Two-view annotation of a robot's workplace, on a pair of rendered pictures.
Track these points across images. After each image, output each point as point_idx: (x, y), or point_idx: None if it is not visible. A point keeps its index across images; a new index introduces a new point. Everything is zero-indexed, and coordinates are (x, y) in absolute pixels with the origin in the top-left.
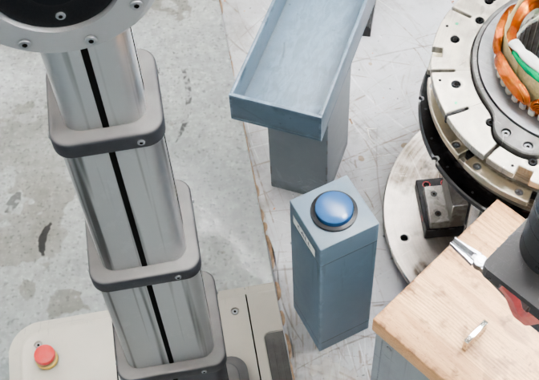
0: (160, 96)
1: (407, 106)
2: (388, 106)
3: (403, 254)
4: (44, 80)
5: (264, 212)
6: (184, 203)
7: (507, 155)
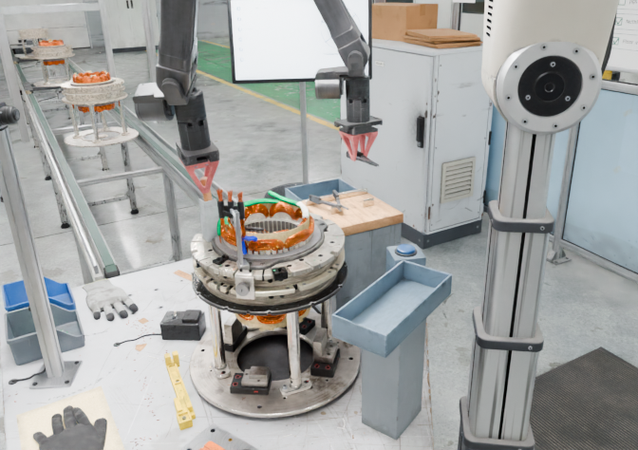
0: (490, 208)
1: (308, 437)
2: (321, 440)
3: (355, 352)
4: None
5: (428, 398)
6: (480, 328)
7: (326, 222)
